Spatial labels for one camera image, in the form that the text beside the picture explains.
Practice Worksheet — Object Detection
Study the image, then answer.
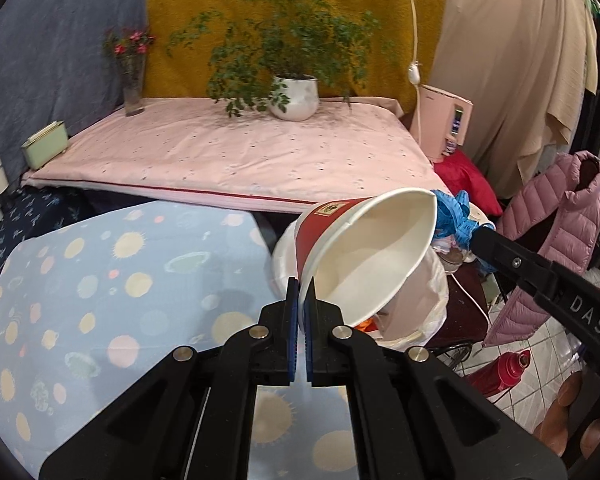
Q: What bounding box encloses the pink blanket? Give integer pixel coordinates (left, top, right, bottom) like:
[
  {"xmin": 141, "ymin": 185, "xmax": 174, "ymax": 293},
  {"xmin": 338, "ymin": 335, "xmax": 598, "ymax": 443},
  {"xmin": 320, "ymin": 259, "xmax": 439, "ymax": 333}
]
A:
[{"xmin": 20, "ymin": 96, "xmax": 454, "ymax": 212}]

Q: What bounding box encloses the grey blue wall cloth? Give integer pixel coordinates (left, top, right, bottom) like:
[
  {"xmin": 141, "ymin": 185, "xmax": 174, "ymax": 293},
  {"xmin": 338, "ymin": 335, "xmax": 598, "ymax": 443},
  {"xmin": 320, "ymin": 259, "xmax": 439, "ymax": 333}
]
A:
[{"xmin": 0, "ymin": 0, "xmax": 151, "ymax": 187}]

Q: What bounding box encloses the green plant in white pot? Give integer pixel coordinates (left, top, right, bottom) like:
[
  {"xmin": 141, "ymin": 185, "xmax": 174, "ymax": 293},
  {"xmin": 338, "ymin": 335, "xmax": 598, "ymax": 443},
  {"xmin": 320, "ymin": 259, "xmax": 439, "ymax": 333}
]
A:
[{"xmin": 165, "ymin": 0, "xmax": 399, "ymax": 122}]

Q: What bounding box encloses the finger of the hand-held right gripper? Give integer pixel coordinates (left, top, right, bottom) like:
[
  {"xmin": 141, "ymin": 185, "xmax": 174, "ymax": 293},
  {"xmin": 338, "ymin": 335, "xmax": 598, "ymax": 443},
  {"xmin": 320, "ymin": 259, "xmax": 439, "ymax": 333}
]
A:
[{"xmin": 469, "ymin": 226, "xmax": 600, "ymax": 362}]

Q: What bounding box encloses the person's right hand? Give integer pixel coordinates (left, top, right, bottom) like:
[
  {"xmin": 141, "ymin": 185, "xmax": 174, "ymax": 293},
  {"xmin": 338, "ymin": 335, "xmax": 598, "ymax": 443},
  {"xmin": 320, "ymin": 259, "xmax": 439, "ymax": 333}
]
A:
[{"xmin": 534, "ymin": 371, "xmax": 600, "ymax": 457}]

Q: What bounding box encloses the blue spotted tablecloth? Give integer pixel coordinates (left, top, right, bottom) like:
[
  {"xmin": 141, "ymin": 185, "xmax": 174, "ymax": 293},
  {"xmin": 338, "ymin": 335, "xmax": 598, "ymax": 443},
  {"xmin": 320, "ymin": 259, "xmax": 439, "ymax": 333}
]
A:
[{"xmin": 0, "ymin": 200, "xmax": 367, "ymax": 480}]

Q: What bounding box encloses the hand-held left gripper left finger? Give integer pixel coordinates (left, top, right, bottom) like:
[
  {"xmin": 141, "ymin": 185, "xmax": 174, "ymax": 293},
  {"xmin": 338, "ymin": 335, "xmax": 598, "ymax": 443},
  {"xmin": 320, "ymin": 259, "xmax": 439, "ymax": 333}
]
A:
[{"xmin": 39, "ymin": 276, "xmax": 301, "ymax": 480}]

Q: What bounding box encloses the mustard yellow wall cloth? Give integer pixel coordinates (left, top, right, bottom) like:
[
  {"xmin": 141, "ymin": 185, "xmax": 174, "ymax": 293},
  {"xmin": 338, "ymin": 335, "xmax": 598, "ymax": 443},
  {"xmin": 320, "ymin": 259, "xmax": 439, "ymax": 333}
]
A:
[{"xmin": 146, "ymin": 0, "xmax": 449, "ymax": 114}]

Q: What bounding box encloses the pink puffer jacket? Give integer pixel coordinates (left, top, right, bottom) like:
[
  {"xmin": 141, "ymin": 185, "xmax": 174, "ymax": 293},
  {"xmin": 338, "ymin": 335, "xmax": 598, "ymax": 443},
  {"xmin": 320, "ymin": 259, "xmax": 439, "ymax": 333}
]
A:
[{"xmin": 481, "ymin": 152, "xmax": 600, "ymax": 349}]

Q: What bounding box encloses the pink water dispenser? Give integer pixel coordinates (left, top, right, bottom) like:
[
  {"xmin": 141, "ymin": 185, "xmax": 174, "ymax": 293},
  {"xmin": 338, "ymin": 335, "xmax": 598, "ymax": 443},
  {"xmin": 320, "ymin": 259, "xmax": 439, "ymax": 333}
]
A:
[{"xmin": 417, "ymin": 84, "xmax": 474, "ymax": 164}]

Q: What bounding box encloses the navy printed cloth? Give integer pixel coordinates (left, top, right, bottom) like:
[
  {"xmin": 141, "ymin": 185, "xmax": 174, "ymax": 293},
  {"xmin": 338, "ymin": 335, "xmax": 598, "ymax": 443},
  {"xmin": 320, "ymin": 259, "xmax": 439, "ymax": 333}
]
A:
[{"xmin": 0, "ymin": 184, "xmax": 97, "ymax": 312}]

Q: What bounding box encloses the beige curtain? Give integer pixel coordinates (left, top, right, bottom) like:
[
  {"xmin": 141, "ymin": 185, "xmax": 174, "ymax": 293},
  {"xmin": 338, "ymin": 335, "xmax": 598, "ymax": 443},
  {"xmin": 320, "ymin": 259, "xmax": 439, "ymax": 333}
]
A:
[{"xmin": 429, "ymin": 0, "xmax": 599, "ymax": 202}]

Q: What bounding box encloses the red cushion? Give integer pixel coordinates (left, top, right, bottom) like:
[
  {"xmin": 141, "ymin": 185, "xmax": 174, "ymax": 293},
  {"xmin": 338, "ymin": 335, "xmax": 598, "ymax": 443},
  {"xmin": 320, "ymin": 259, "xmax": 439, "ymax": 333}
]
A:
[{"xmin": 431, "ymin": 149, "xmax": 504, "ymax": 217}]

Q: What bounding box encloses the bin with white bag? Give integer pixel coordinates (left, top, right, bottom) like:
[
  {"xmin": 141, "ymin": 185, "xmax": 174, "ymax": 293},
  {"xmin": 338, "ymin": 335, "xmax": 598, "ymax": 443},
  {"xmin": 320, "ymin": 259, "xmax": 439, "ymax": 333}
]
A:
[{"xmin": 271, "ymin": 219, "xmax": 450, "ymax": 354}]

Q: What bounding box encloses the dark maroon cloth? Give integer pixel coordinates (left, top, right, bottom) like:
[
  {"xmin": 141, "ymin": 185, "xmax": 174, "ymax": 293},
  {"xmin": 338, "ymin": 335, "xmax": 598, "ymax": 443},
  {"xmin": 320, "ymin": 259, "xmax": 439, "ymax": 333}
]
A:
[{"xmin": 424, "ymin": 259, "xmax": 497, "ymax": 357}]

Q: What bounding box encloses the white cord with switch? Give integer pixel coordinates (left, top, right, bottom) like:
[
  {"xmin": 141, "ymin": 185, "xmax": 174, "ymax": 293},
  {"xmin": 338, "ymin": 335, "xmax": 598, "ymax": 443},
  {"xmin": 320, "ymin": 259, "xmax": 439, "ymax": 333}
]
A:
[{"xmin": 403, "ymin": 0, "xmax": 427, "ymax": 147}]

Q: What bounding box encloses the glass vase with red flowers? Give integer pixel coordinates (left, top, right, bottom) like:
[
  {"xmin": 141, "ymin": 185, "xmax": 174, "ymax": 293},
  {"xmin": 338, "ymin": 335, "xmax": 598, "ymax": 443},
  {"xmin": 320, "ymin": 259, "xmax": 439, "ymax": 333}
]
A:
[{"xmin": 102, "ymin": 27, "xmax": 157, "ymax": 118}]

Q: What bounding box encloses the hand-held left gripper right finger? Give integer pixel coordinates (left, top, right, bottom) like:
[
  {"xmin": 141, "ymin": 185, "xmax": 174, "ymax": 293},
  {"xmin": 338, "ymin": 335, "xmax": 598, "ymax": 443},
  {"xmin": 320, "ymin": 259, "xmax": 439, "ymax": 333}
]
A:
[{"xmin": 302, "ymin": 295, "xmax": 567, "ymax": 480}]

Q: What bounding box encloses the red thermos flask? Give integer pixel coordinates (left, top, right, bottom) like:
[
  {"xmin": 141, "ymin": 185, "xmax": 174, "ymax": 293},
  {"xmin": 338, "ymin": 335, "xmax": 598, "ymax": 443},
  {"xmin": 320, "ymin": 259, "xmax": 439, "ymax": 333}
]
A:
[{"xmin": 466, "ymin": 348, "xmax": 533, "ymax": 399}]

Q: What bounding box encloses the pale green box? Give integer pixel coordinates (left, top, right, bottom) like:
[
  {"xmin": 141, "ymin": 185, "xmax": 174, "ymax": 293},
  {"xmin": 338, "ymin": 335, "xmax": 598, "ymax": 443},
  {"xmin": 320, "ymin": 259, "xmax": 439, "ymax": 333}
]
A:
[{"xmin": 21, "ymin": 120, "xmax": 70, "ymax": 170}]

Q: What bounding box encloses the red paper bucket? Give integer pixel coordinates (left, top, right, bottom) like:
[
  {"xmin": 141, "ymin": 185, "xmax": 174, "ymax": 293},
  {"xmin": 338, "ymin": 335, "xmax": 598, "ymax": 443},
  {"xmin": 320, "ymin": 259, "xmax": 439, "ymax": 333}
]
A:
[{"xmin": 295, "ymin": 187, "xmax": 439, "ymax": 329}]

